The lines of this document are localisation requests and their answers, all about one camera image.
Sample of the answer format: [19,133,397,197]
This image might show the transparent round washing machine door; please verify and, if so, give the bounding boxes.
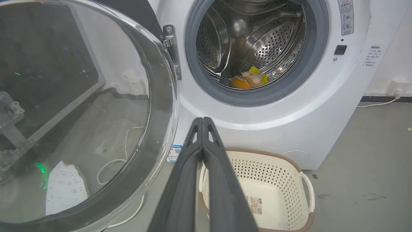
[0,0,180,232]

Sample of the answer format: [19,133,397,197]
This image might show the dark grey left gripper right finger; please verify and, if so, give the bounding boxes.
[203,117,260,232]

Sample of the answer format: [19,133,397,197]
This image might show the white front-load washing machine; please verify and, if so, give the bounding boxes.
[146,0,412,170]

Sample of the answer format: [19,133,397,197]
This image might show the white wall power socket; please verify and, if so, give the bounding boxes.
[386,79,412,96]

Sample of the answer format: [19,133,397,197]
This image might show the yellow orange clothing item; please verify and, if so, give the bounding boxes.
[231,66,268,89]

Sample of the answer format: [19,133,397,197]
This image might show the white power cable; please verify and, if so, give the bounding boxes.
[357,93,402,108]

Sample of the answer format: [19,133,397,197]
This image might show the cream perforated laundry basket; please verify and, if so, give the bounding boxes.
[198,148,315,232]

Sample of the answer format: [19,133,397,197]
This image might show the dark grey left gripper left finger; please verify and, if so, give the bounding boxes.
[147,117,204,232]

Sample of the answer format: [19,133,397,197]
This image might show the blue white energy label sticker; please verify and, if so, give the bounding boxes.
[167,144,183,163]

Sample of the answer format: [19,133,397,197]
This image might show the chrome door hinge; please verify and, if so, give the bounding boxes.
[162,24,182,80]

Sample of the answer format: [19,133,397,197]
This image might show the grey warning label sticker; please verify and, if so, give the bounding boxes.
[338,0,354,36]

